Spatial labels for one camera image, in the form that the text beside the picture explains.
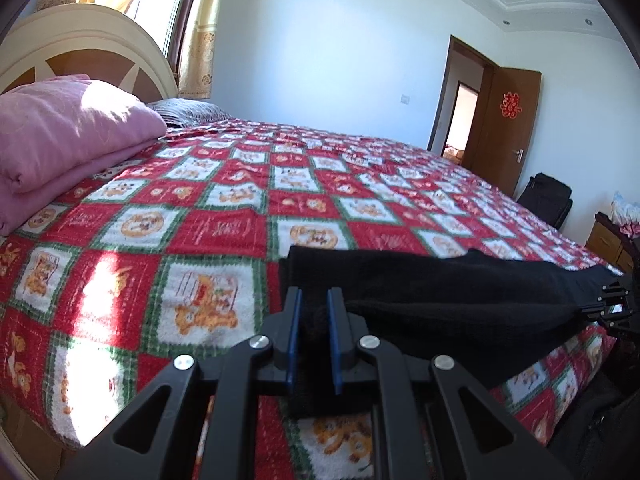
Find black pants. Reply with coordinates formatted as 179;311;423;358
279;246;617;418

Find wooden nightstand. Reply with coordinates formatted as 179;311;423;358
585;211;639;273

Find floral items on nightstand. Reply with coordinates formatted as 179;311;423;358
611;192;640;238

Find black folding chair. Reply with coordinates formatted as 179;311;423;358
516;172;573;230

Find red patchwork bedspread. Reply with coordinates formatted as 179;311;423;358
1;119;598;479

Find brown wooden door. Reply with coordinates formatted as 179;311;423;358
462;66;541;196

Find red paper door decoration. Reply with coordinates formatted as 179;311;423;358
500;91;523;119

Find pink folded blanket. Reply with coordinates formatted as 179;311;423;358
1;75;167;236

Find striped grey pillow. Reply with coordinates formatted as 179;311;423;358
146;98;231;128

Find yellow curtain right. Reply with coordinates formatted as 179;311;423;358
178;0;220;100

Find cream wooden headboard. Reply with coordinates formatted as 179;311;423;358
1;3;178;103

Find silver door handle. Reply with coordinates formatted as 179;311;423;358
514;148;524;164

